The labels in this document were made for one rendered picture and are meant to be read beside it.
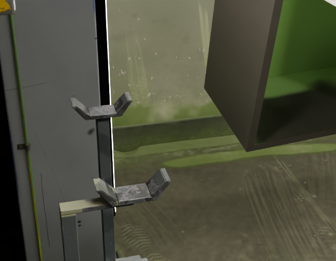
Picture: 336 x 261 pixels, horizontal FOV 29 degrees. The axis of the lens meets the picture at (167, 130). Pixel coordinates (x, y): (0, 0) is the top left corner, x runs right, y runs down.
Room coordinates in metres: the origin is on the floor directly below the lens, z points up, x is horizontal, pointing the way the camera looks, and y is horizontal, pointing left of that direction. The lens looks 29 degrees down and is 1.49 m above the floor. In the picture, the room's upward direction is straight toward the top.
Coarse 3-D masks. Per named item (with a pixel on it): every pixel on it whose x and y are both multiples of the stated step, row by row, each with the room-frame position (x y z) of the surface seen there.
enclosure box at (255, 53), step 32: (224, 0) 1.93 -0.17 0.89; (256, 0) 1.74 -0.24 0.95; (288, 0) 2.10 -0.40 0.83; (320, 0) 2.15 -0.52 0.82; (224, 32) 1.93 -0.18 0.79; (256, 32) 1.73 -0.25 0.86; (288, 32) 2.14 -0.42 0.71; (320, 32) 2.19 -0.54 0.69; (224, 64) 1.92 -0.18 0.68; (256, 64) 1.72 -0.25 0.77; (288, 64) 2.17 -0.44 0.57; (320, 64) 2.23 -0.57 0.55; (224, 96) 1.91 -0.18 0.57; (256, 96) 1.71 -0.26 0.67; (288, 96) 2.05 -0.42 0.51; (320, 96) 2.06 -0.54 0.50; (256, 128) 1.74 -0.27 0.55; (288, 128) 1.87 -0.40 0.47; (320, 128) 1.88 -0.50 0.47
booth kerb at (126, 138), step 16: (112, 128) 2.44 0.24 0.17; (128, 128) 2.45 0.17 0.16; (144, 128) 2.47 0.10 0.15; (160, 128) 2.49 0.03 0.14; (176, 128) 2.51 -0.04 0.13; (192, 128) 2.53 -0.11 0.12; (208, 128) 2.54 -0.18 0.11; (224, 128) 2.56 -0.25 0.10; (128, 144) 2.45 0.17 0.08; (144, 144) 2.47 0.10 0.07
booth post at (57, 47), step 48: (48, 0) 1.12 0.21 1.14; (0, 48) 1.09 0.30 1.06; (48, 48) 1.11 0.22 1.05; (96, 48) 1.14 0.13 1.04; (48, 96) 1.11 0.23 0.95; (96, 96) 1.14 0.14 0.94; (48, 144) 1.11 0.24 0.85; (96, 144) 1.13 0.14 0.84; (48, 192) 1.11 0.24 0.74; (96, 192) 1.13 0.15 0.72; (48, 240) 1.11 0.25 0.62; (96, 240) 1.13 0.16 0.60
